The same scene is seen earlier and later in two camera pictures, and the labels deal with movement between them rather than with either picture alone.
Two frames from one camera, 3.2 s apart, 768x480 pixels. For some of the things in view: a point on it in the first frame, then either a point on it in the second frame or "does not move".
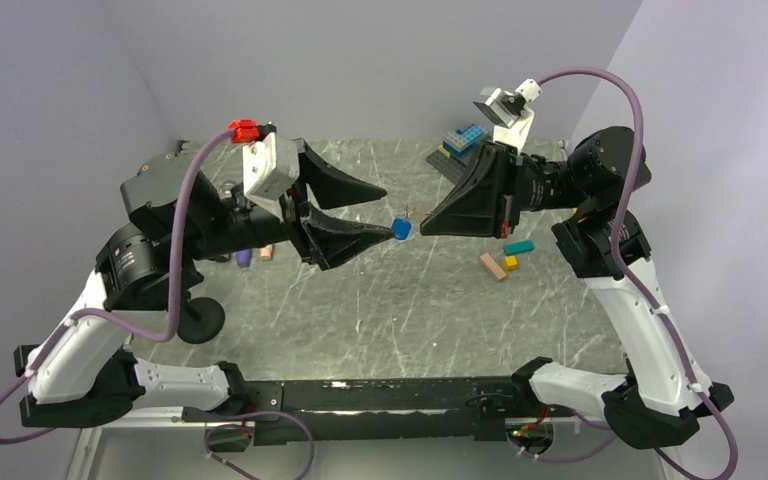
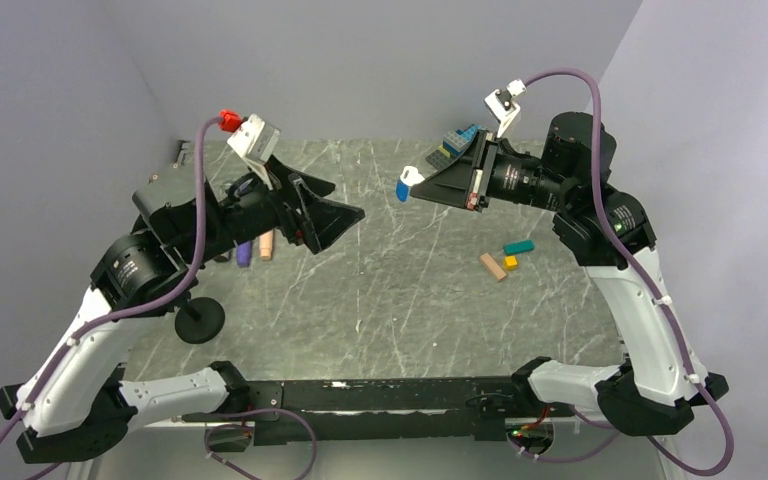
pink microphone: (266, 252) does not move
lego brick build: (459, 152) does not move
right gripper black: (473, 207) → (451, 184)
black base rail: (297, 412) does not move
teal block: (518, 247) does not move
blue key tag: (401, 228) → (402, 191)
